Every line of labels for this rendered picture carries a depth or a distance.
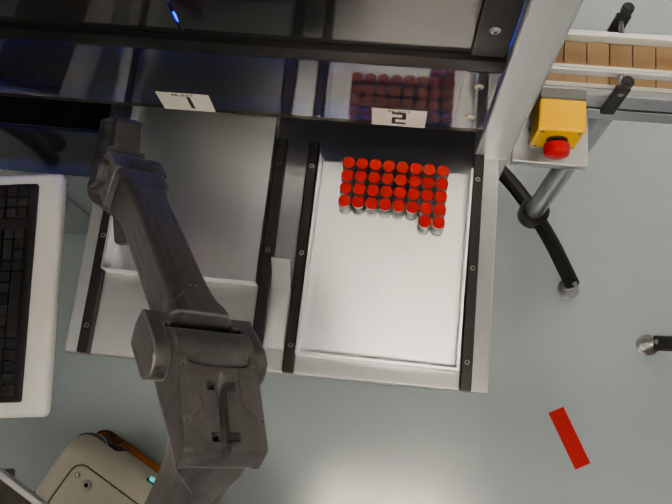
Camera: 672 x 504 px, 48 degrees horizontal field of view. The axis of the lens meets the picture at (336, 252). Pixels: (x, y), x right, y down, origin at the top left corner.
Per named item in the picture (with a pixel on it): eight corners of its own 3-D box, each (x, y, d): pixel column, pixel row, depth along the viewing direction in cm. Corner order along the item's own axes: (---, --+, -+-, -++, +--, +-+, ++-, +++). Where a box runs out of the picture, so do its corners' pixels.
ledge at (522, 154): (513, 92, 134) (515, 87, 133) (586, 97, 134) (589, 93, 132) (509, 164, 131) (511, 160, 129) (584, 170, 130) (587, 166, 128)
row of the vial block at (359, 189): (341, 189, 129) (340, 180, 125) (445, 199, 128) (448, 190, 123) (339, 201, 128) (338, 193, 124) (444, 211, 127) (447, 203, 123)
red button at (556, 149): (541, 139, 120) (547, 129, 116) (566, 141, 120) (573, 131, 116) (540, 161, 119) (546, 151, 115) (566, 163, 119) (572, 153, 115)
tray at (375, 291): (321, 161, 131) (320, 154, 127) (471, 175, 129) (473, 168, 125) (296, 355, 122) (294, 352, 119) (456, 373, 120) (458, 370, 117)
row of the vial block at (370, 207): (339, 202, 128) (338, 193, 124) (444, 212, 127) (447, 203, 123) (338, 214, 128) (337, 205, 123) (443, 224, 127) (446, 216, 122)
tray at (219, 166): (141, 90, 136) (135, 81, 132) (282, 101, 134) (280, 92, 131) (107, 272, 127) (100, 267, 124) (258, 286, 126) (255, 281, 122)
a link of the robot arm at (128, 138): (96, 180, 93) (163, 193, 97) (106, 94, 95) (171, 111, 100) (72, 201, 103) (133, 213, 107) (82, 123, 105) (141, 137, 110)
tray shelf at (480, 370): (117, 93, 138) (114, 89, 136) (500, 122, 133) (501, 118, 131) (68, 352, 126) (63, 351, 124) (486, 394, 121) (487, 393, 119)
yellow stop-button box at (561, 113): (530, 106, 123) (540, 86, 116) (575, 109, 123) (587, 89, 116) (529, 149, 121) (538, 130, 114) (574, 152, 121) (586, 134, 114)
